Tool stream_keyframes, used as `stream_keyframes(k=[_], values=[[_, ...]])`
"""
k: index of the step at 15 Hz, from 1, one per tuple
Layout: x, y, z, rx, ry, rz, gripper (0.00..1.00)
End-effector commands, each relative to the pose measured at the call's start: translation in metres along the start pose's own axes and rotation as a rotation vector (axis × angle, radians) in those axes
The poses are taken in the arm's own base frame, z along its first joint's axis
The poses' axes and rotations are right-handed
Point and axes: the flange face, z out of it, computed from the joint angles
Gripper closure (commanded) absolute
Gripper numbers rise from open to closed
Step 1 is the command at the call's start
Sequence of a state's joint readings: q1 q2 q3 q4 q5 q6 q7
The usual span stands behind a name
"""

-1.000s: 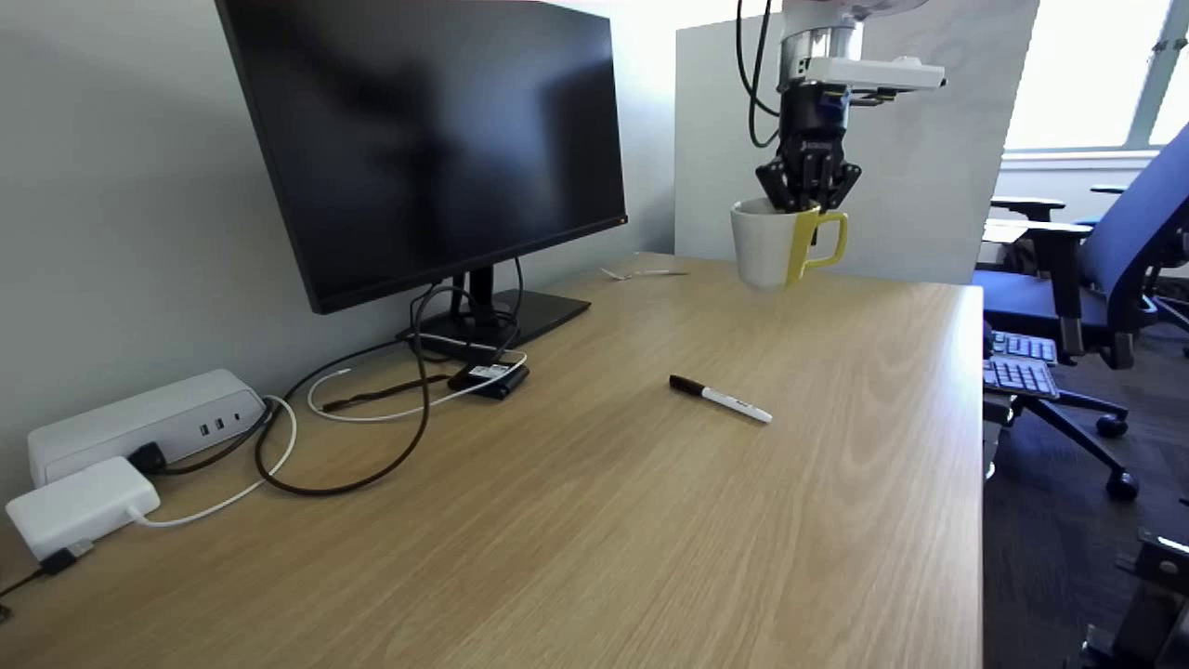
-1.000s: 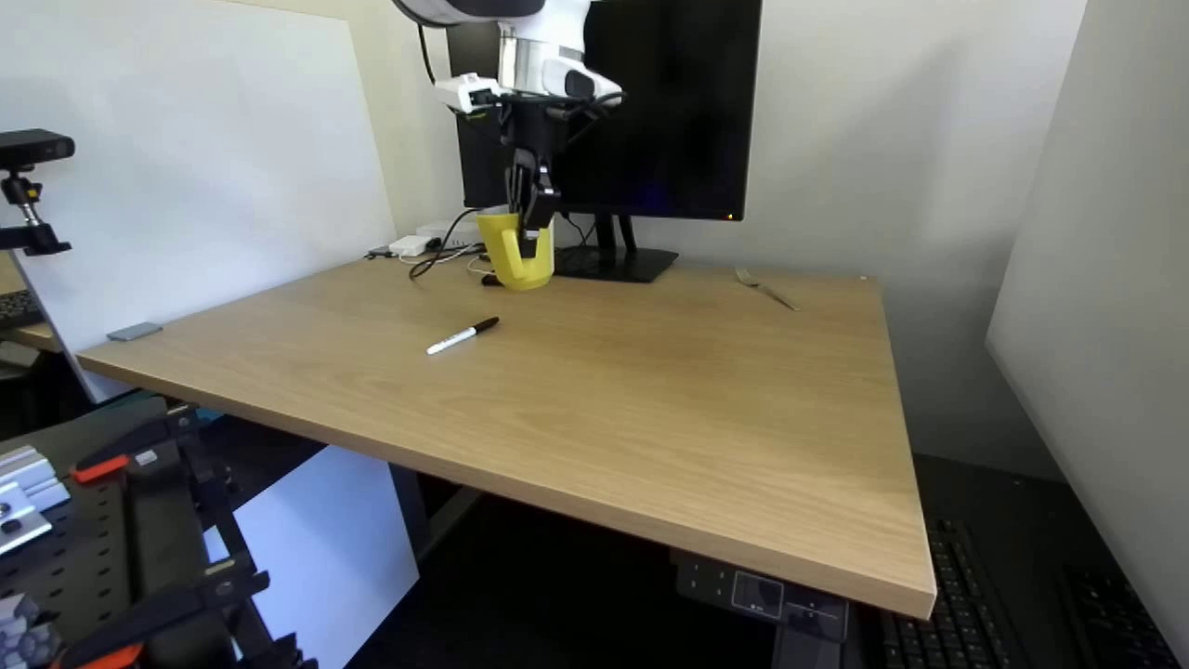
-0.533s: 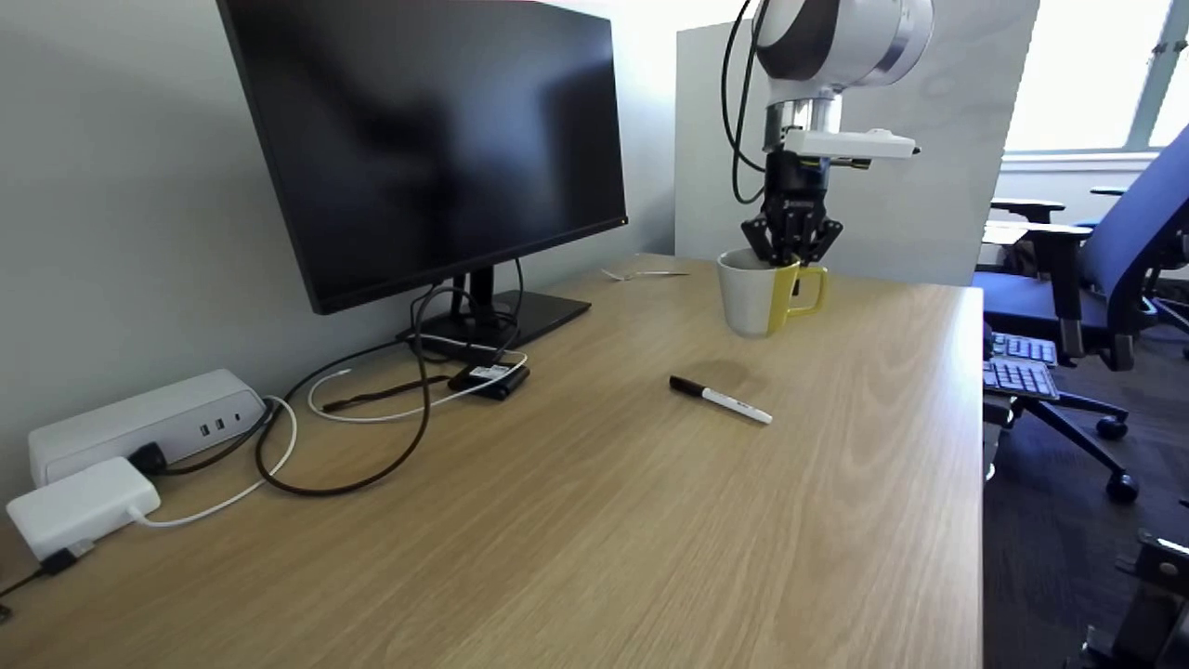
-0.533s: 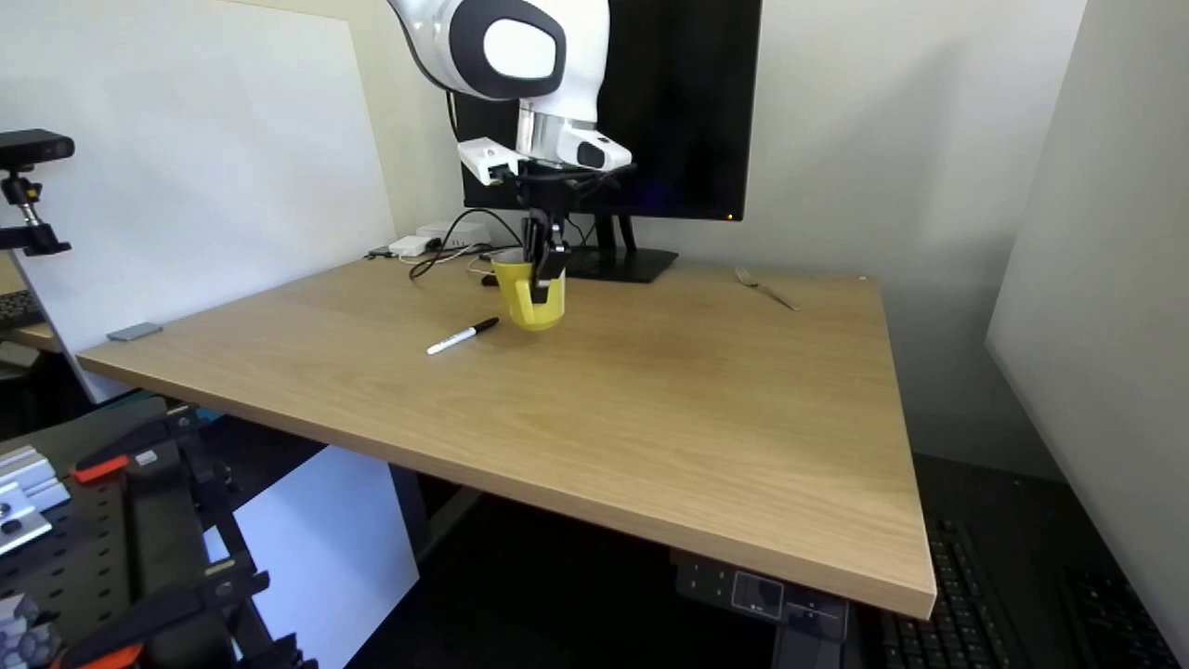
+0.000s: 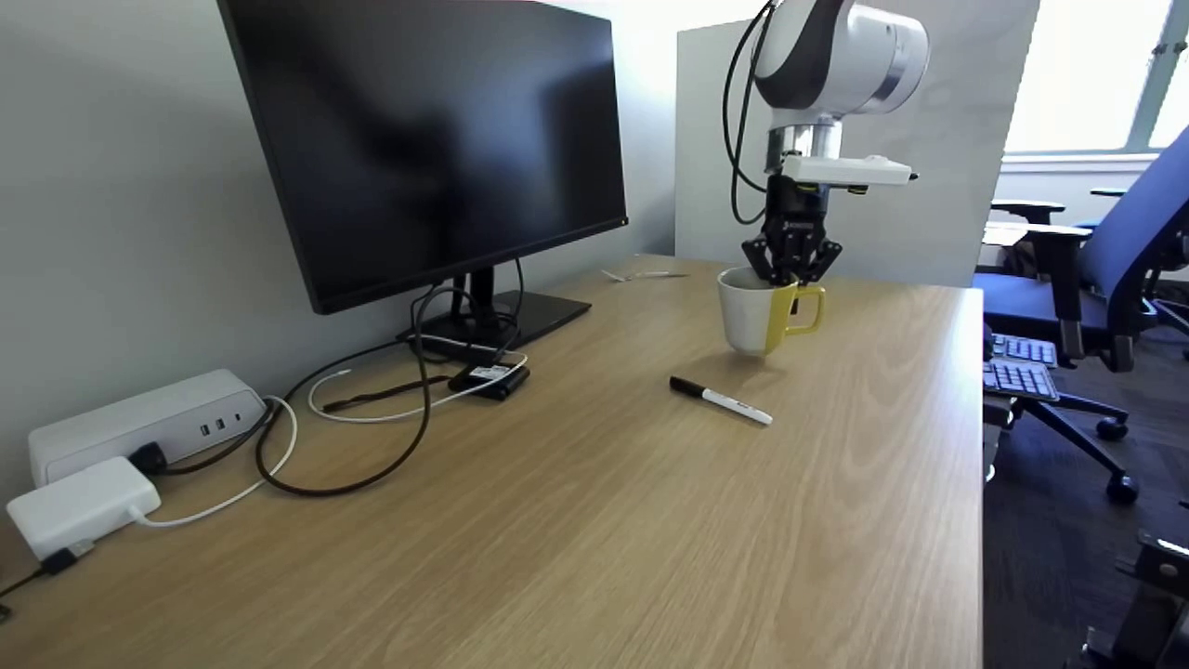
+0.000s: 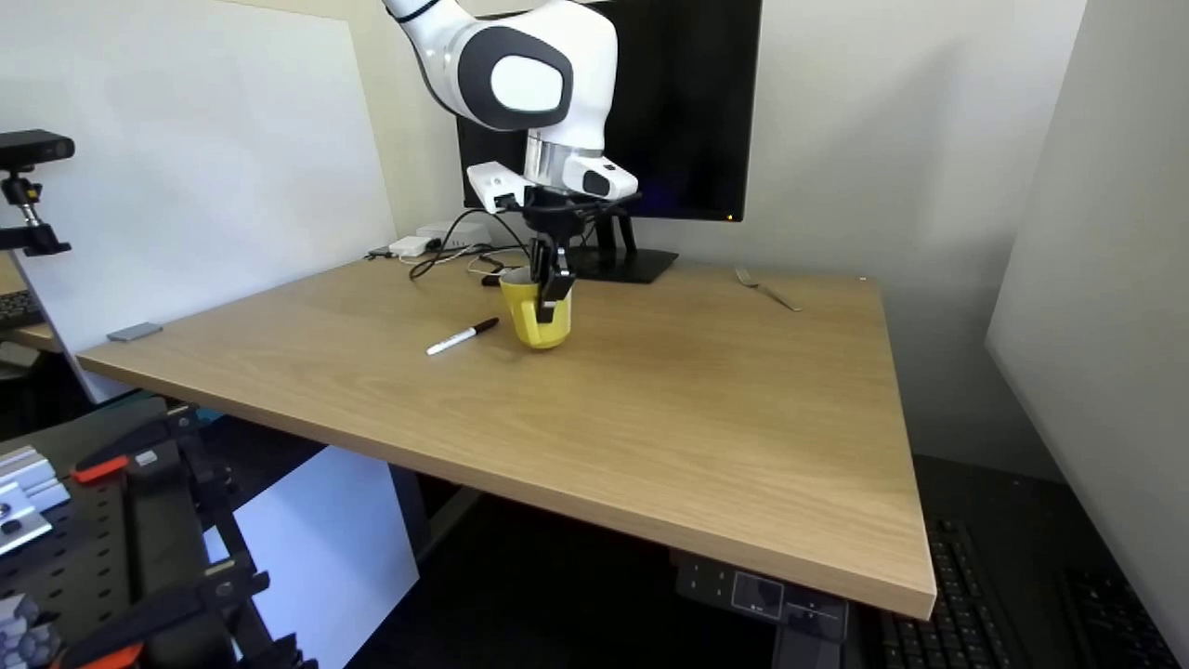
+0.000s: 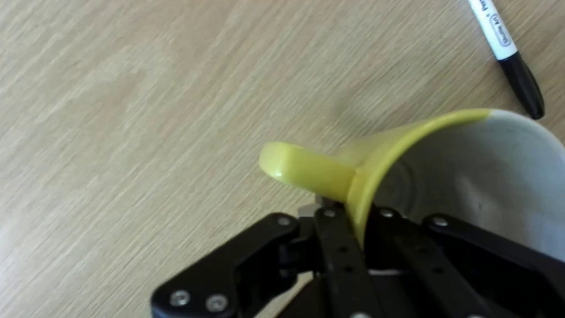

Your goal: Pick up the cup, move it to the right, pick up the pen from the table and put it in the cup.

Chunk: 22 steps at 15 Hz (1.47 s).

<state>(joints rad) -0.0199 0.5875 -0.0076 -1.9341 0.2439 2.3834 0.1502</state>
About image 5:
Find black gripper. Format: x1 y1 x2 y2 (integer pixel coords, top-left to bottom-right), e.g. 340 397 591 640
741 172 846 291

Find yellow mug with white inside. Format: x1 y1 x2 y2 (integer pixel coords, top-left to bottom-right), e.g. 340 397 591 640
715 263 830 364

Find white marker with black cap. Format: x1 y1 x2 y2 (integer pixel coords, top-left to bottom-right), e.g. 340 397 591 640
664 371 778 433

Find white foam board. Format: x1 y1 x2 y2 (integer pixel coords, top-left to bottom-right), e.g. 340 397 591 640
671 0 1044 291

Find black monitor stand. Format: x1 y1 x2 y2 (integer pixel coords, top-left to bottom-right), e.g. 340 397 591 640
402 260 594 358

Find small black adapter dongle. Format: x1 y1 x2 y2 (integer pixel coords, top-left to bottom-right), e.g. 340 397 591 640
446 361 536 405

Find bright window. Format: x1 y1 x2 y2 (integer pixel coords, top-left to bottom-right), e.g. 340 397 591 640
998 0 1189 160

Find blue office chair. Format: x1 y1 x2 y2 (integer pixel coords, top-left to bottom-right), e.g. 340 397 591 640
975 124 1189 509

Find black computer monitor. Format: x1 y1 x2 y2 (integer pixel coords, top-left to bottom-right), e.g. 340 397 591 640
214 0 632 317

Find white power strip hub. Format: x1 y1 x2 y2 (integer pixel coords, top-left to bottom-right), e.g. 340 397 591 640
26 364 272 491

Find white power adapter box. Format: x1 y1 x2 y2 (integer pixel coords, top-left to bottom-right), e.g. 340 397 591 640
4 455 167 566

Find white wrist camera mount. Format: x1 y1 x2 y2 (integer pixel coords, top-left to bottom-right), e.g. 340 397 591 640
778 149 920 197

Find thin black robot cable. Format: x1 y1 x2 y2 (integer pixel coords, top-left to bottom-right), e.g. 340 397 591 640
722 0 779 231

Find white cable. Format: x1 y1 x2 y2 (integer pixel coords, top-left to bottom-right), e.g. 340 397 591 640
125 392 306 537
306 352 536 426

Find thick black cable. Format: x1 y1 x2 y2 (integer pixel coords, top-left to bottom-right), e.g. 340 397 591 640
254 277 524 501

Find black power plug cord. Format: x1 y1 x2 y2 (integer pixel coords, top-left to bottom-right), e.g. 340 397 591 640
125 405 272 481

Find thin black cord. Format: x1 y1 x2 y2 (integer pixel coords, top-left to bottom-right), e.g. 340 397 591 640
0 547 82 625

